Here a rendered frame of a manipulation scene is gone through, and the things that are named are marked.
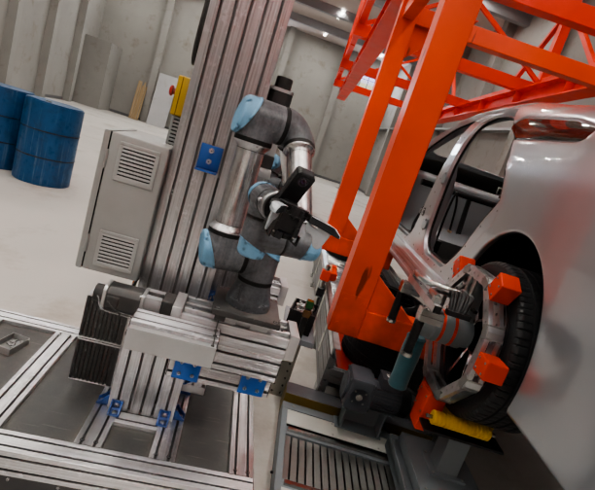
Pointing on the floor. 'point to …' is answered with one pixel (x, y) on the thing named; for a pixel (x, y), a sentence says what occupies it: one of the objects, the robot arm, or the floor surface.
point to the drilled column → (283, 375)
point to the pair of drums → (23, 133)
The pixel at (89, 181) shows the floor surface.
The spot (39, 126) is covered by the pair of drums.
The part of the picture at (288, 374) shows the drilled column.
